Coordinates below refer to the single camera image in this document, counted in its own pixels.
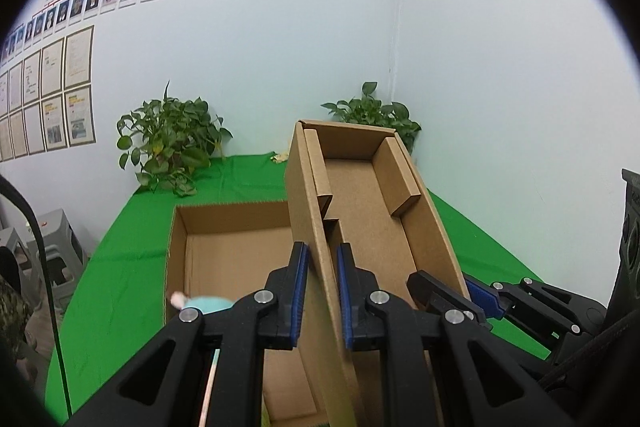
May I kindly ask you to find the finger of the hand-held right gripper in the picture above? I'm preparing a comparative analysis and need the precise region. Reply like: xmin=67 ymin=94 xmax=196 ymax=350
xmin=406 ymin=270 xmax=493 ymax=333
xmin=461 ymin=273 xmax=608 ymax=363

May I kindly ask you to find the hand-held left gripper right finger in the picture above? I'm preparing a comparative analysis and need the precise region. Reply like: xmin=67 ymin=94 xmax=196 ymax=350
xmin=336 ymin=243 xmax=576 ymax=427

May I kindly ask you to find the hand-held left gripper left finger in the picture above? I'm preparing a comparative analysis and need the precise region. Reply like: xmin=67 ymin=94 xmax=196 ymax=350
xmin=65 ymin=242 xmax=308 ymax=427

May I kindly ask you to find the large cardboard box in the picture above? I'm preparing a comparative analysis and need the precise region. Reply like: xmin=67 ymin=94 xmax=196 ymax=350
xmin=164 ymin=199 xmax=331 ymax=427

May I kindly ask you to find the cardboard divider insert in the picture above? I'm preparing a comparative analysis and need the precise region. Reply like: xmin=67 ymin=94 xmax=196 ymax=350
xmin=284 ymin=119 xmax=473 ymax=427

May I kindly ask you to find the pink and teal plush toy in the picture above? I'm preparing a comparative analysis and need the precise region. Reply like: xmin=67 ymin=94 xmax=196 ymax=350
xmin=170 ymin=291 xmax=236 ymax=314

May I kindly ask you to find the low leafy potted plant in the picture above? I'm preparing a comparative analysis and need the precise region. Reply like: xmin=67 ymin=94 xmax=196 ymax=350
xmin=321 ymin=82 xmax=422 ymax=155

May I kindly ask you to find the tall leafy potted plant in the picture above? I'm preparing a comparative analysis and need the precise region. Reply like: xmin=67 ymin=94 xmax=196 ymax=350
xmin=116 ymin=81 xmax=234 ymax=198

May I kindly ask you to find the thick black cable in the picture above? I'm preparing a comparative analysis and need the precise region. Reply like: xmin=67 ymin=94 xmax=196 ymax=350
xmin=0 ymin=177 xmax=73 ymax=423

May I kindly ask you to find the group of framed wall certificates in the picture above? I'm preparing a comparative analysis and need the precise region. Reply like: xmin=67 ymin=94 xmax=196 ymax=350
xmin=0 ymin=25 xmax=96 ymax=162

